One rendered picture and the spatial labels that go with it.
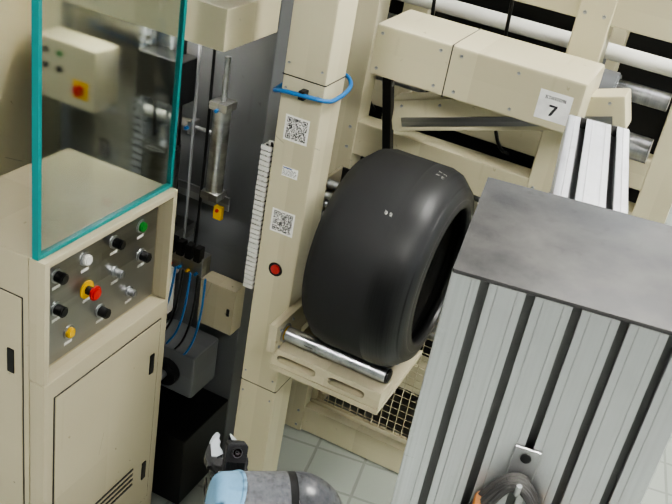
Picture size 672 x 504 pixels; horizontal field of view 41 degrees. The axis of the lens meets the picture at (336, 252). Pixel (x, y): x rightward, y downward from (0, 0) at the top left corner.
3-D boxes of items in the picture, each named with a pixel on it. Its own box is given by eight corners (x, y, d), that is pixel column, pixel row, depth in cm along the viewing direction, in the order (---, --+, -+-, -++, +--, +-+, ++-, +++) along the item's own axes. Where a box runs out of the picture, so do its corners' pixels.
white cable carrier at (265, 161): (242, 285, 280) (260, 144, 257) (250, 279, 284) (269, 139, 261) (254, 290, 279) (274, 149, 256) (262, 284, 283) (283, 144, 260)
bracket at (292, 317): (265, 351, 270) (269, 324, 265) (324, 295, 302) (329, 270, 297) (275, 355, 269) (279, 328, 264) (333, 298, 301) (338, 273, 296)
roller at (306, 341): (279, 341, 271) (281, 329, 268) (286, 334, 274) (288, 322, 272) (385, 387, 260) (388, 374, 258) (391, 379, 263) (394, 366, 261)
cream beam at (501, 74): (366, 73, 261) (376, 22, 254) (399, 55, 282) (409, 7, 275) (571, 138, 242) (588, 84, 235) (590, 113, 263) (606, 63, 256)
